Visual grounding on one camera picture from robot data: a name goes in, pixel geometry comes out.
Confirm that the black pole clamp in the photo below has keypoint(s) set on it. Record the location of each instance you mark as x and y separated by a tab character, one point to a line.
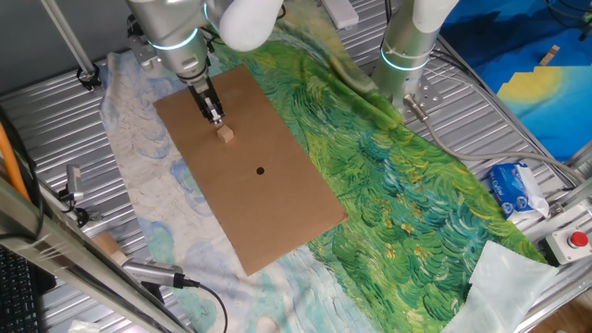
89	79

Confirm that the aluminium frame beam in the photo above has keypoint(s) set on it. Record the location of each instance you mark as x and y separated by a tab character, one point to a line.
69	259

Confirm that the blue tissue pack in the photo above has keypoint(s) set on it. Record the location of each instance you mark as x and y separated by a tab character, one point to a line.
509	189

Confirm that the silver metal pole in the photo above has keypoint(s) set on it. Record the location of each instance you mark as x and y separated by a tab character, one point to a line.
69	39

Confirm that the large wooden cube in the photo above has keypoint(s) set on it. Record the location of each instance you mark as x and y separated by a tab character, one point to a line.
107	244

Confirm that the small wooden cube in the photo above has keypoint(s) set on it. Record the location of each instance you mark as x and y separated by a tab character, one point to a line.
225	134

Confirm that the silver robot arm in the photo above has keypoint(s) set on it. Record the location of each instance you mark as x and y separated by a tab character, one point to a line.
171	28

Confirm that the pale green cloth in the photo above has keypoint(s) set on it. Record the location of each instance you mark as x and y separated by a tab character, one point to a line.
499	291

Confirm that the black keyboard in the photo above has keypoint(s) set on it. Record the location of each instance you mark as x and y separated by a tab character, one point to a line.
18	296

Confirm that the white power strip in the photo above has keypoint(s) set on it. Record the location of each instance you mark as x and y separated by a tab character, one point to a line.
342	13

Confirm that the silver depth camera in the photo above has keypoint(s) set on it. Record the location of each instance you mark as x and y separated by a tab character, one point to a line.
152	273

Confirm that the brown cardboard sheet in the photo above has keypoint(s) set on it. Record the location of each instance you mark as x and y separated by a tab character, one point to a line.
259	208

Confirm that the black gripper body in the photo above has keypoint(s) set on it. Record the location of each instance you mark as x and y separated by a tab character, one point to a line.
203	97

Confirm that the wrist camera mounting bracket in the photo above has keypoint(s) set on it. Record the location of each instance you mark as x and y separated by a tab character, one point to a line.
143	53

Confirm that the emergency stop button box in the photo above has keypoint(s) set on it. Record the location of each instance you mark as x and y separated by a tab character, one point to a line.
562	245

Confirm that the aluminium table edge rail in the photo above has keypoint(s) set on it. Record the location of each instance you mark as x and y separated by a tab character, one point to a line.
575	215

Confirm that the painted landscape print cloth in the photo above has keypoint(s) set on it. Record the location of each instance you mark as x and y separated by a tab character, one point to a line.
370	162

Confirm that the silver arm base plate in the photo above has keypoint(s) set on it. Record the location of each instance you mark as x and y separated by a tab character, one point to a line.
430	94

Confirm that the blue painted backdrop cloth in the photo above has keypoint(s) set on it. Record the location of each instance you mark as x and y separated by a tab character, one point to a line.
509	37

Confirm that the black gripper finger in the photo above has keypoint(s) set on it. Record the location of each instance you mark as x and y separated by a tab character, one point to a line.
210	110
219	113

